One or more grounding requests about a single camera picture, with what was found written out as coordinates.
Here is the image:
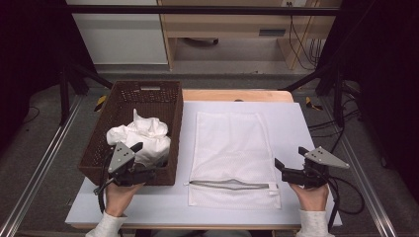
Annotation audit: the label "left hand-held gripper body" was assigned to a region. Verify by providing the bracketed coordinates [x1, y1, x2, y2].
[108, 141, 148, 188]

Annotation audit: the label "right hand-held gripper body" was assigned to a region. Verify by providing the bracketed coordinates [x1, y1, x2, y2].
[281, 146, 351, 190]

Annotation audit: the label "white garment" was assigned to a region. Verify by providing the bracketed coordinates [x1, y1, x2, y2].
[106, 108, 172, 168]

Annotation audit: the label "brown woven basket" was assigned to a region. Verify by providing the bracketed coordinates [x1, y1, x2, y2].
[77, 80, 184, 187]

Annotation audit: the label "white mesh laundry bag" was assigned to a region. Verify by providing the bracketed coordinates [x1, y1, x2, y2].
[184, 111, 283, 210]

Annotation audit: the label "person's right hand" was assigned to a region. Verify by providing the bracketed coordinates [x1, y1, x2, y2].
[289, 183, 331, 212]

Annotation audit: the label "person's left hand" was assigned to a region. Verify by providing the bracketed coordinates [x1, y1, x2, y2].
[104, 182, 146, 218]

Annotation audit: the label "white table board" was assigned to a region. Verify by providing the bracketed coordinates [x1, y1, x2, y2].
[64, 101, 343, 228]

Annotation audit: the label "yellow black tape marker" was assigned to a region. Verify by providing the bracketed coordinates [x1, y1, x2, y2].
[304, 96, 324, 112]
[93, 95, 109, 114]

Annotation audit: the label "black metal stand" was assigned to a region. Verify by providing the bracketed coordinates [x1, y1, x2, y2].
[282, 60, 347, 128]
[58, 60, 114, 126]

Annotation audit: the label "wooden table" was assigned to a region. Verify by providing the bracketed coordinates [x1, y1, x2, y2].
[70, 89, 330, 231]

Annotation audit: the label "black curtain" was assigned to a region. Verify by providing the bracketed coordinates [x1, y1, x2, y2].
[314, 0, 419, 201]
[0, 0, 98, 156]

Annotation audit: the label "white cabinet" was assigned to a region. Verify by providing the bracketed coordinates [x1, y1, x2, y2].
[64, 0, 169, 65]

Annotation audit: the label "light wooden desk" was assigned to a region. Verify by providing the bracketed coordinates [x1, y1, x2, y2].
[157, 0, 344, 71]

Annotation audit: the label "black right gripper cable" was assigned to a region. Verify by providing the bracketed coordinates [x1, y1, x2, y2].
[324, 177, 341, 232]

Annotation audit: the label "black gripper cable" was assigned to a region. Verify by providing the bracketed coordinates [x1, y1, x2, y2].
[93, 150, 116, 215]
[324, 177, 341, 232]

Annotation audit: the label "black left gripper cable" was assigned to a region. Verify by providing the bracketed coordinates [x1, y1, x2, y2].
[93, 150, 116, 215]

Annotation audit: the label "aluminium floor rail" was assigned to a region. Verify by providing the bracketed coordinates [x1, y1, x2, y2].
[0, 94, 84, 237]
[319, 98, 398, 237]

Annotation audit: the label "thin black floor cable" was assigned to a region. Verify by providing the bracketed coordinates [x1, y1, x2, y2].
[19, 105, 42, 126]

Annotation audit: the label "hanging black desk cables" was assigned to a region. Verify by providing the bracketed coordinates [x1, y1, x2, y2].
[286, 1, 326, 71]

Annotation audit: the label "black horizontal frame bar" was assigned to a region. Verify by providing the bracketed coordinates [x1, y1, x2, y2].
[67, 4, 341, 17]

